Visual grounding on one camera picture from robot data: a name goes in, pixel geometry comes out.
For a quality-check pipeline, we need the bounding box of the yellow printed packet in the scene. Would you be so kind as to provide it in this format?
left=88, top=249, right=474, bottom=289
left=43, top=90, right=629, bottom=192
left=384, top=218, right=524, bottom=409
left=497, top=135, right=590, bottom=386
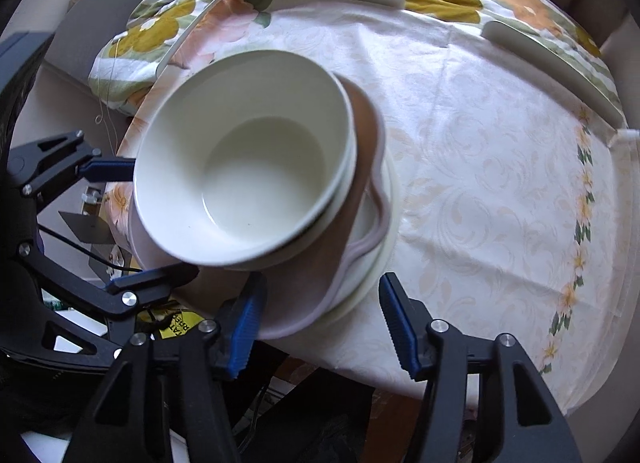
left=152, top=300, right=203, bottom=340

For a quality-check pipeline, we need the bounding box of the large white plate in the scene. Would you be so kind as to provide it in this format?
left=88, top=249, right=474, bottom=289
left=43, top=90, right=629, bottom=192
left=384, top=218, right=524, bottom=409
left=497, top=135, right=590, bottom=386
left=320, top=163, right=401, bottom=326

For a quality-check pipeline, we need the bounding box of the grey seat cushion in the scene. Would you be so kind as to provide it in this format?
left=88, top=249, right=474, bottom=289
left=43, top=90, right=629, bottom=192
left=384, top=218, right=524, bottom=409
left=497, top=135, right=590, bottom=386
left=42, top=0, right=166, bottom=74

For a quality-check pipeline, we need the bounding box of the white damask tablecloth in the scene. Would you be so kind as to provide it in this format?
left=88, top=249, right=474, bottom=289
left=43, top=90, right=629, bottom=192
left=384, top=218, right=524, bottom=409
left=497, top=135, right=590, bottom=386
left=102, top=0, right=638, bottom=409

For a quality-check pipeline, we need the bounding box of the black cable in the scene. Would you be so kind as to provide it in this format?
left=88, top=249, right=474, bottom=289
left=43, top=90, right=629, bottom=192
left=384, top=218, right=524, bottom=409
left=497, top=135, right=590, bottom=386
left=37, top=223, right=143, bottom=275

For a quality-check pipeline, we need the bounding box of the white ribbed bowl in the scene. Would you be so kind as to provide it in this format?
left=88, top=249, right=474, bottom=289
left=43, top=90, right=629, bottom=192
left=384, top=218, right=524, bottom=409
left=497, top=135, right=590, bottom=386
left=225, top=70, right=360, bottom=271

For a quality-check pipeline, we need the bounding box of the long white edge guard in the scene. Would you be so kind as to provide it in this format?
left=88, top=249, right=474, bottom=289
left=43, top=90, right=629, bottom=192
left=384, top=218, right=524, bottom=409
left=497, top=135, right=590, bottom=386
left=481, top=20, right=626, bottom=126

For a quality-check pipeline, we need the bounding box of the beige chair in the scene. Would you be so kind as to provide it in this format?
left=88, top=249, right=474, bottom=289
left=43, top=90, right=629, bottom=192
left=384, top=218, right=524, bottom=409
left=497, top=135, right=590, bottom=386
left=597, top=0, right=640, bottom=89

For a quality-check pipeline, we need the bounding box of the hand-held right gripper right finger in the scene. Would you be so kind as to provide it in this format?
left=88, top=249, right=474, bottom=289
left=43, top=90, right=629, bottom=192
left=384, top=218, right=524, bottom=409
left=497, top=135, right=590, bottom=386
left=378, top=273, right=581, bottom=463

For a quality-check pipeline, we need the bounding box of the large cream plate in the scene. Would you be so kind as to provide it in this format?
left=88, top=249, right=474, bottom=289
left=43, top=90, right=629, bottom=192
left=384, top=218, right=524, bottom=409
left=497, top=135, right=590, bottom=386
left=325, top=163, right=404, bottom=330

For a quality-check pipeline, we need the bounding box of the cream round bowl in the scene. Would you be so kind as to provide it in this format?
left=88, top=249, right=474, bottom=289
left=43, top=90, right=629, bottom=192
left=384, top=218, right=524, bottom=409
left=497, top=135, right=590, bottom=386
left=132, top=50, right=353, bottom=266

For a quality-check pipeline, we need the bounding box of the floral patterned cloth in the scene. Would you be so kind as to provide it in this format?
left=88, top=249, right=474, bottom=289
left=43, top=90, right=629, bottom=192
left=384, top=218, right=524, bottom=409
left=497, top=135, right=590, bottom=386
left=89, top=0, right=608, bottom=114

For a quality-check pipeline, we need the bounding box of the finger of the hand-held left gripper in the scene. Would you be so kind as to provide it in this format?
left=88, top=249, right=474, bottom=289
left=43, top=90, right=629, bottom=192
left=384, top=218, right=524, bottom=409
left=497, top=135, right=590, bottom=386
left=10, top=130, right=136, bottom=199
left=15, top=242, right=199, bottom=374

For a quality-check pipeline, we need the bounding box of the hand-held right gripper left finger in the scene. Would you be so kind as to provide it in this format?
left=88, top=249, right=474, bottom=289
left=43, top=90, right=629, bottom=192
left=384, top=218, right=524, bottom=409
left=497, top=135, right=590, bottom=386
left=62, top=273, right=268, bottom=463

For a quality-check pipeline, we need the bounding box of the pink heart-shaped bowl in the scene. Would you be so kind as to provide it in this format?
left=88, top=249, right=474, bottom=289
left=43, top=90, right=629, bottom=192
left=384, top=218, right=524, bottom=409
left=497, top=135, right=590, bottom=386
left=127, top=74, right=388, bottom=341

